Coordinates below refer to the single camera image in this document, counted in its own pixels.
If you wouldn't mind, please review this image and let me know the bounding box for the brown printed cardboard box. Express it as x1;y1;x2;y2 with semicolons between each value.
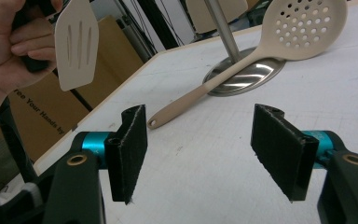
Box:
0;15;147;162

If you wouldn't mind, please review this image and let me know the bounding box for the beige skimmer spoon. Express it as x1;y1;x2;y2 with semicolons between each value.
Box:
146;0;349;131

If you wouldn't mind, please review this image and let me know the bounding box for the black metal frame post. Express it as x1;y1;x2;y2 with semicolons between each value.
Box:
136;0;180;50

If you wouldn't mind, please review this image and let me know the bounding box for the steel utensil stand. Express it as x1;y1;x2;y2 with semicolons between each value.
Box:
202;0;287;97

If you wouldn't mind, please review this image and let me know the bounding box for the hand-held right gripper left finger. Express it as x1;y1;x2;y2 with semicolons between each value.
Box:
81;104;148;205

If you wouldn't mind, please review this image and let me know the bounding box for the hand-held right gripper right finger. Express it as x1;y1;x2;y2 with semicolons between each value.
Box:
250;103;335;203

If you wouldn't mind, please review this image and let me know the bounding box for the beige slotted turner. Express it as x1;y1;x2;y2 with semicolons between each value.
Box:
54;0;101;92

